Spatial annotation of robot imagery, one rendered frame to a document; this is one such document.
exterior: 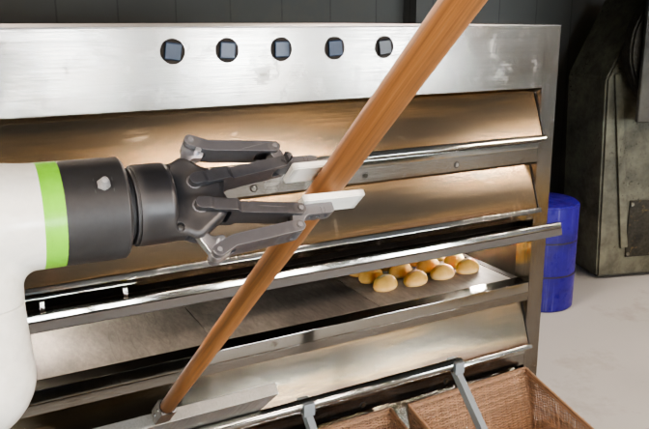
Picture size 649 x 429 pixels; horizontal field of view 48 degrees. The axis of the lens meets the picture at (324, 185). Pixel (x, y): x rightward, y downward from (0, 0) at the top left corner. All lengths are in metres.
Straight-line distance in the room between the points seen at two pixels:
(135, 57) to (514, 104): 1.30
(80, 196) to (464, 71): 1.90
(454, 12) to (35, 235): 0.37
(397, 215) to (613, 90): 4.06
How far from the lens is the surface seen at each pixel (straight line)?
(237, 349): 2.22
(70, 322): 1.88
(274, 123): 2.09
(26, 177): 0.64
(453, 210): 2.46
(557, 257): 5.58
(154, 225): 0.66
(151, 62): 1.94
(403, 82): 0.60
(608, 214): 6.41
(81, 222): 0.63
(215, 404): 1.71
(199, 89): 1.98
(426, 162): 2.37
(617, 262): 6.59
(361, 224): 2.26
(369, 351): 2.47
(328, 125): 2.16
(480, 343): 2.72
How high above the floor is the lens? 2.12
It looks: 13 degrees down
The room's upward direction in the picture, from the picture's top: straight up
